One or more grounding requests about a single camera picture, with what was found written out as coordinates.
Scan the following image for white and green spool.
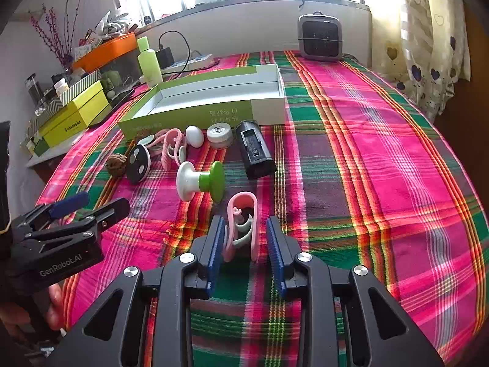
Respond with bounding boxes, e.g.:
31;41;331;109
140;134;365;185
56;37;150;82
176;161;226;203

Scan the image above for cream heart print curtain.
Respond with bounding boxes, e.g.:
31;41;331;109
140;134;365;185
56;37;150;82
382;0;472;121

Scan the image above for white round cap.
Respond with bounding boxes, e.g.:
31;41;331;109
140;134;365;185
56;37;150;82
207;121;233;149

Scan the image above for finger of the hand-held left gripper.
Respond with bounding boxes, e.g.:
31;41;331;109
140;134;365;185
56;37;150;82
14;198;131;255
11;192;91;235

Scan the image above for black rectangular device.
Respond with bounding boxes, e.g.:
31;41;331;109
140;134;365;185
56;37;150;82
234;120;277;180

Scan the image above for black charger cable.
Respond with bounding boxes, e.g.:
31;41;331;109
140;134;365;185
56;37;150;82
158;31;192;74

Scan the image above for grey striped box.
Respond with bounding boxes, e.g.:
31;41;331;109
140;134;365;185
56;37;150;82
25;71;102;131

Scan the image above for white plastic egg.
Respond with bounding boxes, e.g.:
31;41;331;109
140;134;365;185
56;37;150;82
186;125;205;148

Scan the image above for clear bin with orange lid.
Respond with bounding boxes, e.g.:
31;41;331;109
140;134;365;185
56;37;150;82
72;32;143;88

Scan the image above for pink and mint plastic clip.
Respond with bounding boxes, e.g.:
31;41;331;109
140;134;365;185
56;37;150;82
160;128;188;169
138;133;167;153
222;191;258;262

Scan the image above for light green bottle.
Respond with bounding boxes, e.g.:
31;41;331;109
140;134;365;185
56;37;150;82
137;36;164;88

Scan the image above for green and white cardboard box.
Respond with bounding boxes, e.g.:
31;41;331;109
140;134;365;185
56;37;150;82
118;65;286;140

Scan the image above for black oval magnet disc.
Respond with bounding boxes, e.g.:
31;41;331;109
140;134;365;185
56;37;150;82
126;143;151;184

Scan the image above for person's left hand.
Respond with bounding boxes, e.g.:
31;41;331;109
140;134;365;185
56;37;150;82
0;286;67;349

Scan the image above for yellow-green box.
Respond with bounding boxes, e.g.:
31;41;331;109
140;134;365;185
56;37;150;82
38;80;105;148

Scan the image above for dried flower branches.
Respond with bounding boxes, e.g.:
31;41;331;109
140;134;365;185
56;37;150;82
28;0;92;65

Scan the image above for white power strip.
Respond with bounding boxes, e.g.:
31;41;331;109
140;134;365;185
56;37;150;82
160;54;214;75

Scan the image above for grey space heater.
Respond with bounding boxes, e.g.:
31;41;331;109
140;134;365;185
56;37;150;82
297;12;344;62

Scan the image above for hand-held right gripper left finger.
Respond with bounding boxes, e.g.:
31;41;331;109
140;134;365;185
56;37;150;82
46;215;227;367

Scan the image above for brown walnut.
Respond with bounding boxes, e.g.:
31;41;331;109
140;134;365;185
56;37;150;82
107;154;128;178

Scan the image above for white side shelf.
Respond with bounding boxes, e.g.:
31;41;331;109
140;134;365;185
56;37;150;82
25;130;88;169

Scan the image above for black charger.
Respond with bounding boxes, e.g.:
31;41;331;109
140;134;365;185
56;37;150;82
155;47;175;67

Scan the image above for black smartphone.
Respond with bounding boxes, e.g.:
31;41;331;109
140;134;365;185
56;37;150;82
88;88;134;128

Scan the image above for colourful cards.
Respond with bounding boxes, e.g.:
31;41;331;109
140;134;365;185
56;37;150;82
76;31;100;58

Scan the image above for dark green box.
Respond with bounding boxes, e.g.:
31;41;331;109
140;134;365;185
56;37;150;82
21;134;50;157

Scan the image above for white patterned plastic bag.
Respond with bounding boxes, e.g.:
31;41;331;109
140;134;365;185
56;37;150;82
95;11;131;36

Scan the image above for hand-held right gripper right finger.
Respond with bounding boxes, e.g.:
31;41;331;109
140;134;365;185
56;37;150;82
265;215;446;367

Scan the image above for dark glass jar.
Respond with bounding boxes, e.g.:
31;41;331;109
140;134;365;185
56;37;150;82
25;72;44;106

